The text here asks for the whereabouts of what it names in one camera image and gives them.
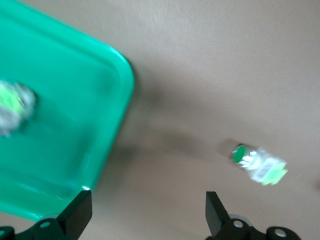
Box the green push button switch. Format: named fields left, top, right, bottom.
left=0, top=79, right=38, bottom=138
left=231, top=144, right=289, bottom=186

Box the green plastic tray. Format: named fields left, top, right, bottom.
left=0, top=0, right=136, bottom=222

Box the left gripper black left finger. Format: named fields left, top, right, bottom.
left=17, top=189, right=93, bottom=240

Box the brown paper table cover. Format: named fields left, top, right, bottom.
left=0, top=0, right=320, bottom=240

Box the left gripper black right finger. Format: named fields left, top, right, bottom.
left=205, top=190, right=254, bottom=240

